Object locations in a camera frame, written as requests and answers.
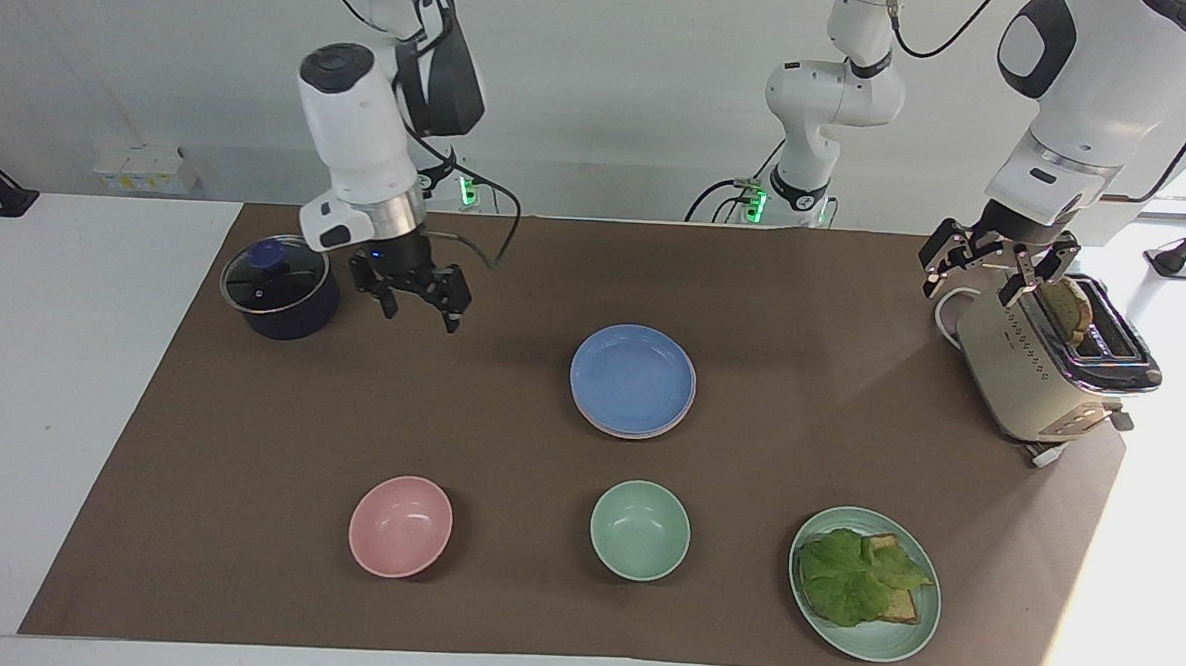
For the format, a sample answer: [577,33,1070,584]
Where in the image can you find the pink bowl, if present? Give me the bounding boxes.
[346,473,457,582]

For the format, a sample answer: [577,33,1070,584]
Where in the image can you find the glass lid with blue knob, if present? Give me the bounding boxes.
[220,234,332,318]

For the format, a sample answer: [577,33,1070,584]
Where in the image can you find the toast slice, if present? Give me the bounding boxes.
[813,530,926,629]

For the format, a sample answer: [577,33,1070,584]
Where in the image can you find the white socket box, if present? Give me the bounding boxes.
[92,141,203,198]

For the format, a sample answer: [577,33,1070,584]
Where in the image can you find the green plate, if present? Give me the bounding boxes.
[784,503,947,666]

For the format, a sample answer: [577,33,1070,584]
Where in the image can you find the beige toaster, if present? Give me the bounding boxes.
[949,268,1168,475]

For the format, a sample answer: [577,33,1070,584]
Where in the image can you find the green lettuce leaf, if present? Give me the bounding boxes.
[793,525,937,632]

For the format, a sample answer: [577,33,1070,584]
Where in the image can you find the white toaster cable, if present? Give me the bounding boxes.
[932,285,984,352]

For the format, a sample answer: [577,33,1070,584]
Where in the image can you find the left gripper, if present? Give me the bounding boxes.
[917,197,1084,312]

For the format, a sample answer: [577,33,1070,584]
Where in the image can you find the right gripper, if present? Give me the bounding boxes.
[345,224,476,336]

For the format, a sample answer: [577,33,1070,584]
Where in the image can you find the blue plate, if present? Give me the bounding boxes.
[567,321,698,439]

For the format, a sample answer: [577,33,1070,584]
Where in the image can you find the bread slice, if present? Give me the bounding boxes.
[1037,276,1094,347]

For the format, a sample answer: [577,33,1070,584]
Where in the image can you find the green bowl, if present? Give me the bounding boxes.
[586,477,695,585]

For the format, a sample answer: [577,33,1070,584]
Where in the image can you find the dark blue pot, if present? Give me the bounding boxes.
[217,233,344,344]

